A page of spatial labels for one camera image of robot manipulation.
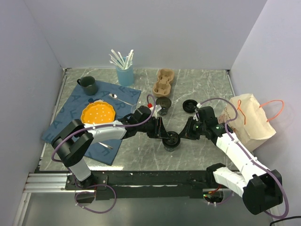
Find blue straw holder cup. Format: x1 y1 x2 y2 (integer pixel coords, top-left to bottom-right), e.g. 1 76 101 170
116 65 134 87

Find stacked black cup lids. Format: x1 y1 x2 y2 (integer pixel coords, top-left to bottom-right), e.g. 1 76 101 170
182 99 198 113

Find clear plastic tumbler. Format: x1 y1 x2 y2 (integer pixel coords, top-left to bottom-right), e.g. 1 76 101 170
131 104 138 113

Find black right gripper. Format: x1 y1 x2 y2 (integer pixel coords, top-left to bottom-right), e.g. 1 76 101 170
178 116 206 140

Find dark translucent coffee cup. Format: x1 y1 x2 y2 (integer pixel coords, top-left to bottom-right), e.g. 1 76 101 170
156 97 172 116

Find silver fork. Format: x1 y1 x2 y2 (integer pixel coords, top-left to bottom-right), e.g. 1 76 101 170
98 142 113 150

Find dark green mug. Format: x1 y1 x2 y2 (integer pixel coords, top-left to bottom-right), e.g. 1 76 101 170
77 76 98 96

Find orange dotted scalloped plate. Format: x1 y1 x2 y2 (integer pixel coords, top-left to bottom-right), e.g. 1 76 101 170
80 101 116 124

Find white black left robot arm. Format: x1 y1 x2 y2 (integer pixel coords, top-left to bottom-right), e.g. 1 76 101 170
51 105 170 189

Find brown cardboard cup carrier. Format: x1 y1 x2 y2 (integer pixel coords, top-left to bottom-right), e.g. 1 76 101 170
152 68 174 97

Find blue lettered placemat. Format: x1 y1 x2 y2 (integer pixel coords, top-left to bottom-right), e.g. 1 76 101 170
41 80 142 165

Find brown paper takeout bag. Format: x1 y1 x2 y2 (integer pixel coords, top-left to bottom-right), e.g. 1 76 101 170
218 94 285 152

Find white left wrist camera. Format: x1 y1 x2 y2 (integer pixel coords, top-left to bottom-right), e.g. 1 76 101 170
147 103 162 118

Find black coffee cup lid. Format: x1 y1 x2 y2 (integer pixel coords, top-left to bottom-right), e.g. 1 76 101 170
162 131 181 146

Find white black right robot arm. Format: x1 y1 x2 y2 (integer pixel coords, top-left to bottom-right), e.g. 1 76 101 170
179 117 283 215

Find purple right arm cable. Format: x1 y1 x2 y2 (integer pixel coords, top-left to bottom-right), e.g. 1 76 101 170
196 97 290 219

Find silver spoon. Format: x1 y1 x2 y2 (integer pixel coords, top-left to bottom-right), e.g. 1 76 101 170
109 93 133 106

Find white wrapped straw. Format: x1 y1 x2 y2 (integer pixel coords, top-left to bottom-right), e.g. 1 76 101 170
125 49 134 69
111 49 124 69
109 54 124 69

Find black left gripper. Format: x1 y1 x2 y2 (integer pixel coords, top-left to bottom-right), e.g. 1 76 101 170
138 117 169 140

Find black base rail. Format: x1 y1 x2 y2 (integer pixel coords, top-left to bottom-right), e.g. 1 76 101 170
24 170 236 201

